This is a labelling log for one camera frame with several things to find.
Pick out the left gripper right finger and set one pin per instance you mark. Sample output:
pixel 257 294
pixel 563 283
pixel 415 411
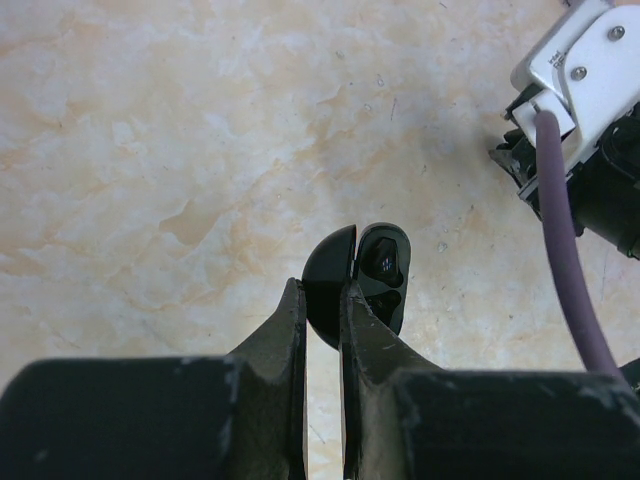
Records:
pixel 385 386

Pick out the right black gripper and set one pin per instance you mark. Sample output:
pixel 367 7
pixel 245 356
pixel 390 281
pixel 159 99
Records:
pixel 603 190

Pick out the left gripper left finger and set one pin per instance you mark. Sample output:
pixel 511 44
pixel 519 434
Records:
pixel 269 426

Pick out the black round charging case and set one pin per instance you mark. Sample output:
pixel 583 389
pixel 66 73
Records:
pixel 378 260

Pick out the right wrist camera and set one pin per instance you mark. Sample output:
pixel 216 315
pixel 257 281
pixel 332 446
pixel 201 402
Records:
pixel 585 70

